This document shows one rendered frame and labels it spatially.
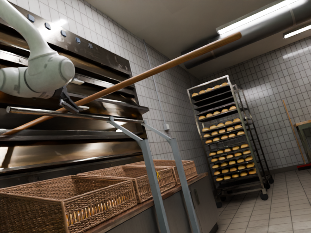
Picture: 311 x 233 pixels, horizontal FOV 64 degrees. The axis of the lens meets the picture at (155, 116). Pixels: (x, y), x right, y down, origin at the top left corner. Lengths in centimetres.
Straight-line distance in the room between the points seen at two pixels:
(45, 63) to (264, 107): 546
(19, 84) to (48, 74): 15
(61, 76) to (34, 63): 10
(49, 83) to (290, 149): 550
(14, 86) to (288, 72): 566
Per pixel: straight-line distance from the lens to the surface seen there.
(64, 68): 90
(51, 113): 136
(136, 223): 144
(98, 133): 220
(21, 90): 102
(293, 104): 604
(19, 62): 190
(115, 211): 138
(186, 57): 109
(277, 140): 600
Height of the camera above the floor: 78
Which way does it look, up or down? 11 degrees up
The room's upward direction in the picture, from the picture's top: 14 degrees counter-clockwise
